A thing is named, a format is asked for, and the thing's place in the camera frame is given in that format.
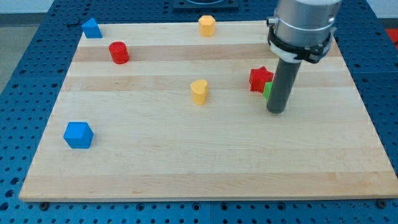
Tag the yellow hexagon block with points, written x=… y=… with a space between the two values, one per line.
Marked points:
x=207 y=25

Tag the blue triangle block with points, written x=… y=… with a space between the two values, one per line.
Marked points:
x=91 y=29

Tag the yellow heart block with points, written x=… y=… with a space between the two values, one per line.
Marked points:
x=199 y=91

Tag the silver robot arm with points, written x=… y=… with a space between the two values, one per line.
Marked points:
x=299 y=30

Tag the red cylinder block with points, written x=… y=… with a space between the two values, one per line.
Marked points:
x=119 y=52

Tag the wooden board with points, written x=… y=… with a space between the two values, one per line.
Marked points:
x=153 y=143

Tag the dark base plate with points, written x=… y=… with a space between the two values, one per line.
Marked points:
x=182 y=5

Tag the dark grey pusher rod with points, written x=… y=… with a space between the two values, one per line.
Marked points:
x=283 y=82

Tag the green star block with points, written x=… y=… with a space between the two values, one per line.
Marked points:
x=267 y=90

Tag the blue cube block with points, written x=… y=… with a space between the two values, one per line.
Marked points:
x=78 y=135

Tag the red star block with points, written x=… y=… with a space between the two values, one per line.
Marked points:
x=258 y=78

